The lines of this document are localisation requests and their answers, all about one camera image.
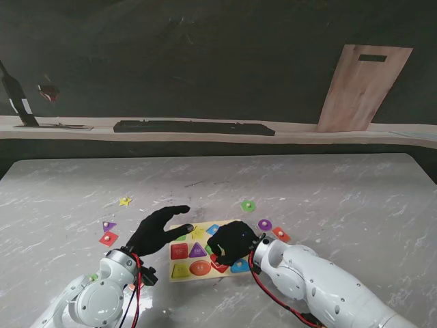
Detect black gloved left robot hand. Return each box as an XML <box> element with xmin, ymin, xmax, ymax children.
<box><xmin>125</xmin><ymin>204</ymin><xmax>195</xmax><ymax>257</ymax></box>

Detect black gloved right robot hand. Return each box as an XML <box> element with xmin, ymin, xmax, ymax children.
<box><xmin>207</xmin><ymin>220</ymin><xmax>260</xmax><ymax>267</ymax></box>

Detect blue dome puzzle piece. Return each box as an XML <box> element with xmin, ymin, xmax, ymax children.
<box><xmin>230</xmin><ymin>258</ymin><xmax>252</xmax><ymax>273</ymax></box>

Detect red heart puzzle piece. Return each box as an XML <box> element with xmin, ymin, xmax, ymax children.
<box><xmin>210</xmin><ymin>254</ymin><xmax>230</xmax><ymax>274</ymax></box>

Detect wooden shape puzzle board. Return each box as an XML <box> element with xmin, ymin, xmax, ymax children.
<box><xmin>169</xmin><ymin>219</ymin><xmax>253</xmax><ymax>284</ymax></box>

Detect orange rectangle puzzle piece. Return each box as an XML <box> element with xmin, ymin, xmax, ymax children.
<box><xmin>271</xmin><ymin>226</ymin><xmax>292</xmax><ymax>243</ymax></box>

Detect red square puzzle piece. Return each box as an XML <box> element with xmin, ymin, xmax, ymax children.
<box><xmin>98</xmin><ymin>231</ymin><xmax>119</xmax><ymax>247</ymax></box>

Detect wooden cutting board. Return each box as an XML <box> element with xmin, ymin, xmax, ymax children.
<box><xmin>314</xmin><ymin>44</ymin><xmax>414</xmax><ymax>133</ymax></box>

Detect long wooden shelf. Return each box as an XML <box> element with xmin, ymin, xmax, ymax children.
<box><xmin>0</xmin><ymin>115</ymin><xmax>437</xmax><ymax>150</ymax></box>

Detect black keyboard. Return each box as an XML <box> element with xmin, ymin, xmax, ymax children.
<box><xmin>113</xmin><ymin>119</ymin><xmax>276</xmax><ymax>137</ymax></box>

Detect thin flat wooden plate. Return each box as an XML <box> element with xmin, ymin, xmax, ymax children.
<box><xmin>13</xmin><ymin>122</ymin><xmax>95</xmax><ymax>131</ymax></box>

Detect black bottle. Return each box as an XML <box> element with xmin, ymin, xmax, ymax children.
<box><xmin>0</xmin><ymin>60</ymin><xmax>40</xmax><ymax>127</ymax></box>

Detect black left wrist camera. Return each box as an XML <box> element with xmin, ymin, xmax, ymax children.
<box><xmin>139</xmin><ymin>266</ymin><xmax>159</xmax><ymax>287</ymax></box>

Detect left arm red black cables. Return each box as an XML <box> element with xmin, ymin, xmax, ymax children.
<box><xmin>121</xmin><ymin>254</ymin><xmax>143</xmax><ymax>328</ymax></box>

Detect arm red black cables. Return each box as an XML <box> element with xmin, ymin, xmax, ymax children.
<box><xmin>121</xmin><ymin>254</ymin><xmax>143</xmax><ymax>328</ymax></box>
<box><xmin>249</xmin><ymin>259</ymin><xmax>325</xmax><ymax>328</ymax></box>

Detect right arm red black cables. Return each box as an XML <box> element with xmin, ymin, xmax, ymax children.
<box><xmin>249</xmin><ymin>259</ymin><xmax>325</xmax><ymax>328</ymax></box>

